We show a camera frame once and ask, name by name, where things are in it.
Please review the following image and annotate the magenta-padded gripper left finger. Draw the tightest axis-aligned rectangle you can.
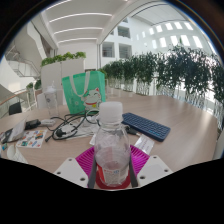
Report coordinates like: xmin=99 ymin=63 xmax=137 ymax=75
xmin=53 ymin=146 xmax=98 ymax=190

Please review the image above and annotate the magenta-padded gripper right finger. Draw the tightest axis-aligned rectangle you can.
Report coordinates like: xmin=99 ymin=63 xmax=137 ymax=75
xmin=128 ymin=144 xmax=174 ymax=189

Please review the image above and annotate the clear plastic water bottle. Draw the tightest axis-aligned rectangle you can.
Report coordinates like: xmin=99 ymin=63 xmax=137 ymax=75
xmin=93 ymin=101 xmax=132 ymax=187

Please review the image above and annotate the clear plastic packet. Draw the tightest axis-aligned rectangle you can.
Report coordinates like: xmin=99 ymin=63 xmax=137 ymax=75
xmin=133 ymin=133 xmax=156 ymax=155

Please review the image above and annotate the flat round red coaster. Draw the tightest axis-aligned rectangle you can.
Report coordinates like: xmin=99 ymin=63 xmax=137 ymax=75
xmin=95 ymin=164 xmax=132 ymax=190

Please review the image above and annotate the dark blue keyboard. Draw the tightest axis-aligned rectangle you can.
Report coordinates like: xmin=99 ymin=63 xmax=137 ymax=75
xmin=121 ymin=112 xmax=172 ymax=142

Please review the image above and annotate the white power adapter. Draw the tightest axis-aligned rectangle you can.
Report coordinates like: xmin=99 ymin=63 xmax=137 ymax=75
xmin=40 ymin=119 xmax=57 ymax=127

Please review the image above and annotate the colourful sticker sheet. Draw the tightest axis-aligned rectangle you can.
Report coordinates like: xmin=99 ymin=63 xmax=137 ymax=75
xmin=15 ymin=129 xmax=48 ymax=149

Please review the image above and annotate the black power adapter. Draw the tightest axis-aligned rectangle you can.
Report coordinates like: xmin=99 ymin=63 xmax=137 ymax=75
xmin=24 ymin=118 xmax=42 ymax=131

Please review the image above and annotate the clear tall shaker bottle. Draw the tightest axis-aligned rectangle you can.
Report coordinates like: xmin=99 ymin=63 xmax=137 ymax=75
xmin=43 ymin=81 xmax=60 ymax=119

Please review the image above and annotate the green tote bag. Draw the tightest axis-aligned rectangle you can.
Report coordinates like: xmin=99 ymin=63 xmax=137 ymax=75
xmin=61 ymin=70 xmax=107 ymax=115

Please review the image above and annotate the white chair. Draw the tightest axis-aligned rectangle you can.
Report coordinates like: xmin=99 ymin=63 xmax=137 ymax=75
xmin=35 ymin=92 xmax=49 ymax=109
xmin=213 ymin=131 xmax=224 ymax=160

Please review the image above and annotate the open magazine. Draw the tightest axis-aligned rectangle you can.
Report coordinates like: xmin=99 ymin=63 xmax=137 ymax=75
xmin=0 ymin=117 xmax=28 ymax=144

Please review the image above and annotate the black chair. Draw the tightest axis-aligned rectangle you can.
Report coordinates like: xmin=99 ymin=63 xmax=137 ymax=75
xmin=8 ymin=101 xmax=23 ymax=116

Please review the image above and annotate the small potted plant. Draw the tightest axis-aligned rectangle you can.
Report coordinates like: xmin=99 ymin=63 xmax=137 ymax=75
xmin=25 ymin=78 xmax=44 ymax=98

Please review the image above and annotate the row of green potted plants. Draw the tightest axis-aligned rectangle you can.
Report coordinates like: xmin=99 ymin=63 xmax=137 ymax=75
xmin=98 ymin=44 xmax=224 ymax=114

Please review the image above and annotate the plant-topped white cabinet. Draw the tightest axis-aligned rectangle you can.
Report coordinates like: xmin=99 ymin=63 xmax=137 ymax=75
xmin=40 ymin=51 xmax=87 ymax=98

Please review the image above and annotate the black cable bundle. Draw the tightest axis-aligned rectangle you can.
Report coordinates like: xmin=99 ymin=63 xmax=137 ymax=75
xmin=44 ymin=109 xmax=101 ymax=143

